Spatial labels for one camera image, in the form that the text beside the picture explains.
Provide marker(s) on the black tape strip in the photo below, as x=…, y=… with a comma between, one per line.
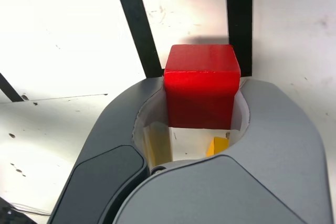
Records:
x=9, y=89

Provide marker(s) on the black tape square outline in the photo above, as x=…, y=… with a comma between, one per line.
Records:
x=131, y=11

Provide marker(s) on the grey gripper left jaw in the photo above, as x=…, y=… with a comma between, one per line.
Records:
x=105, y=142

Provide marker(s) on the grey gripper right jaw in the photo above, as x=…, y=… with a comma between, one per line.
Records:
x=262, y=169

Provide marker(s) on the red cube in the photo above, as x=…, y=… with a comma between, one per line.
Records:
x=202, y=90

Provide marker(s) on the yellow cube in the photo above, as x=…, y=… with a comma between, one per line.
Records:
x=216, y=146

